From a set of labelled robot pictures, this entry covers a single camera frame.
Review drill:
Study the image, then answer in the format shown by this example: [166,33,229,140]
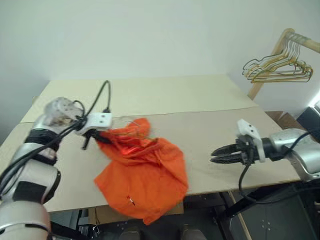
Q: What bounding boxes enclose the black table leg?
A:
[223,191,260,218]

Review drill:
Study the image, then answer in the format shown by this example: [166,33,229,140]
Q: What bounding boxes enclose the green wire hanger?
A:
[112,115,161,146]

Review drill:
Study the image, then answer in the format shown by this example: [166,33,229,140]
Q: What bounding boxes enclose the yellow wire hanger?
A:
[250,39,314,84]

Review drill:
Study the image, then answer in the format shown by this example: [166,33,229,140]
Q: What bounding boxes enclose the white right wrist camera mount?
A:
[236,119,266,163]

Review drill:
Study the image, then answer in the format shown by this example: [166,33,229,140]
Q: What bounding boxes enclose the orange shorts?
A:
[93,117,190,226]

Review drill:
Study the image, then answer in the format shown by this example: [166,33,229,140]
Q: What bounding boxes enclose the small cardboard sheet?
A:
[19,74,261,125]

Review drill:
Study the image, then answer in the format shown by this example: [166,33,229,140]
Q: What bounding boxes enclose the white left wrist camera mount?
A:
[74,112,113,137]

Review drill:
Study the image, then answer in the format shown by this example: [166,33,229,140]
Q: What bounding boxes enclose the dark rounded shape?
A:
[119,225,141,240]
[181,223,201,240]

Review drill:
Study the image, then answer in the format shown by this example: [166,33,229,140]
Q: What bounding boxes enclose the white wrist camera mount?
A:
[236,119,266,163]
[74,112,113,137]

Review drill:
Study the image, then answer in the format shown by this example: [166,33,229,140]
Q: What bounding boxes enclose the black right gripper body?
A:
[233,136,257,166]

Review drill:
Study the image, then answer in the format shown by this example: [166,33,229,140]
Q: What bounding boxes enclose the tan wire hanger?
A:
[246,38,311,81]

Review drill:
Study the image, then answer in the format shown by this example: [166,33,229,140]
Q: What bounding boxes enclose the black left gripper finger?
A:
[96,133,115,146]

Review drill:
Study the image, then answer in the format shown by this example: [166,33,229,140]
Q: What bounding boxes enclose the large cardboard sheet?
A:
[0,106,301,213]

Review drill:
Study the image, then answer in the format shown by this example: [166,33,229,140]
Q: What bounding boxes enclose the dark wire hanger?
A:
[241,37,301,76]

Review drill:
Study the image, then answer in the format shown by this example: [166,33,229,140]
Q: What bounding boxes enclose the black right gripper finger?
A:
[211,143,238,156]
[210,152,242,165]

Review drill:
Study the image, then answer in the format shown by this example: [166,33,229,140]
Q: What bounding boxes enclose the black metal base plate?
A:
[249,184,320,240]

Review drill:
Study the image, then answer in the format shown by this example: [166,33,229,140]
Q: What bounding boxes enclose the wooden clothes rack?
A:
[247,28,320,101]

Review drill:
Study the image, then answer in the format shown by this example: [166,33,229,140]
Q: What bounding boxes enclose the black box-shaped object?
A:
[296,106,320,142]

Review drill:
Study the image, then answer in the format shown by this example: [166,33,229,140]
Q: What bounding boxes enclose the thin wooden stick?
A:
[229,192,251,240]

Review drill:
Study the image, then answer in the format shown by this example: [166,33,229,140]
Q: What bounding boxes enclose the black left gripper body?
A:
[81,127,111,151]

